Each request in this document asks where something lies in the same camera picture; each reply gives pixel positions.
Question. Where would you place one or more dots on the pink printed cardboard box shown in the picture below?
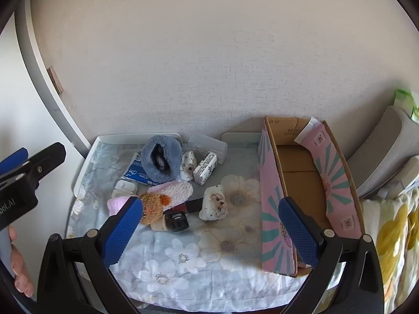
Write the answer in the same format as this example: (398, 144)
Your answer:
(294, 170)

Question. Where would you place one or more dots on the white door frame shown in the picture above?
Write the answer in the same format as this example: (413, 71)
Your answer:
(42, 72)

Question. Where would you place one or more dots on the brown plush toy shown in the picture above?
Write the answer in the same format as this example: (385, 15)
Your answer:
(152, 207)

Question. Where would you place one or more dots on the black cosmetic jar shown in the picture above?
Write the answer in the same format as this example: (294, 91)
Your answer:
(178, 222)

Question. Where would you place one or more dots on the green packet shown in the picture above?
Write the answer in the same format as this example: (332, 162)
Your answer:
(407, 99)

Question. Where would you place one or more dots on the yellow floral blanket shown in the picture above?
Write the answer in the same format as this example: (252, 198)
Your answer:
(396, 235)

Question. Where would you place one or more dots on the person's left hand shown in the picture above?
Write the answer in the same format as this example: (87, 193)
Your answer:
(21, 268)

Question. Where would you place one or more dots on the dark red cosmetic tube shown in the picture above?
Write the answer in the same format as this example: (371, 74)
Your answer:
(194, 205)

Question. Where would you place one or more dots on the beige cosmetic bottle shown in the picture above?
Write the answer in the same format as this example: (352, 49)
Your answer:
(159, 225)

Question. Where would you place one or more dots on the small white patterned box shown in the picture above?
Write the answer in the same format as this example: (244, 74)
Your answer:
(204, 168)

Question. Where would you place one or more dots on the brown door hinge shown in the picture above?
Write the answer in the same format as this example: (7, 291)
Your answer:
(55, 78)

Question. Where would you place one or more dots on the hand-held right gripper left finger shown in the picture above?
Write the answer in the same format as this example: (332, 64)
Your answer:
(121, 232)

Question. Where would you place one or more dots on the white spotted sock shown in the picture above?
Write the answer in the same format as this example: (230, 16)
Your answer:
(189, 162)
(209, 209)

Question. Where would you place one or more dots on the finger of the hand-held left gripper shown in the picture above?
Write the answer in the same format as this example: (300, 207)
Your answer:
(45, 158)
(13, 162)

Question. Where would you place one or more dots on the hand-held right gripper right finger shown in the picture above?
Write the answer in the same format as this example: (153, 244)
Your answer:
(299, 232)

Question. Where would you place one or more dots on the lilac fluffy sock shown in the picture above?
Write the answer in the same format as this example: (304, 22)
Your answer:
(116, 204)

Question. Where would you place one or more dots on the white plastic bin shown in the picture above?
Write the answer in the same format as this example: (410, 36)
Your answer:
(183, 258)

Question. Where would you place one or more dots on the blue fluffy sock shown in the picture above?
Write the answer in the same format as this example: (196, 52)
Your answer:
(172, 157)

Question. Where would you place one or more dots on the blue wet wipes packet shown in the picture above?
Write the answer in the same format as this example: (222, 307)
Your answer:
(134, 171)

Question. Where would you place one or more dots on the clear plastic box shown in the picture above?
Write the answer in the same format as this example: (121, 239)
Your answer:
(212, 145)

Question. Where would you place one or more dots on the white desktop with raised rim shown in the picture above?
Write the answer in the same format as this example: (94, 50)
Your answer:
(124, 137)

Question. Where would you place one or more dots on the pink fluffy sock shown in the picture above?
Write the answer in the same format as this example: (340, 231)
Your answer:
(176, 191)

